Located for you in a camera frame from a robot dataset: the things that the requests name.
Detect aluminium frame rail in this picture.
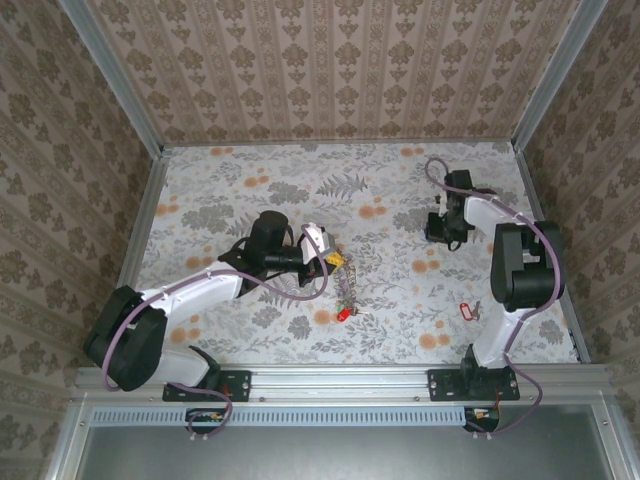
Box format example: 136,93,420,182
92,149,172,371
514,144,594,365
162,139,516,150

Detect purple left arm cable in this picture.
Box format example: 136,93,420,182
101,227,331,442

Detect black electronics box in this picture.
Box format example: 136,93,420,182
184,407,232,435
462,405,502,434

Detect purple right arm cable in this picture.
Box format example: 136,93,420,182
423,157,561,442

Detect slotted grey cable duct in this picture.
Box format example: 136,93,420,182
91,405,501,428

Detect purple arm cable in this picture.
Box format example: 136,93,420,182
101,227,331,442
423,157,561,442

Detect aluminium frame post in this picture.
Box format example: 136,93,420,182
56,0,167,155
510,0,610,151

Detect metal disc with split rings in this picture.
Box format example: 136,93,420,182
329,257,369,325

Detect grey metal panel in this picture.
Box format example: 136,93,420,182
74,405,619,480

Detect aluminium frame bar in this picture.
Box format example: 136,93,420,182
594,394,632,480
43,399,96,480

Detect wide aluminium base rail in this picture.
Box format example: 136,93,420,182
74,363,612,404

